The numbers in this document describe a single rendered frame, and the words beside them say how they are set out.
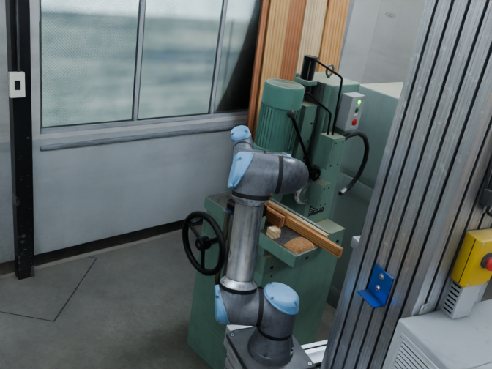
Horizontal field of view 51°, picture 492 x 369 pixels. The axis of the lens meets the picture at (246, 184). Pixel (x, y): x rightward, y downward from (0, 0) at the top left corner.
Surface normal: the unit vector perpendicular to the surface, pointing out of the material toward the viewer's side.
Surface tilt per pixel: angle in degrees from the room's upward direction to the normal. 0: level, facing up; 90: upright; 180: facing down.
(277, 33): 86
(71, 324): 0
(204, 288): 90
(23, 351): 0
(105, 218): 90
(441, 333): 0
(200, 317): 90
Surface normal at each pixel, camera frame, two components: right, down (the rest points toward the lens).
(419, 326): 0.15, -0.90
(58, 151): 0.63, 0.40
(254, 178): 0.09, 0.18
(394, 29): -0.76, 0.15
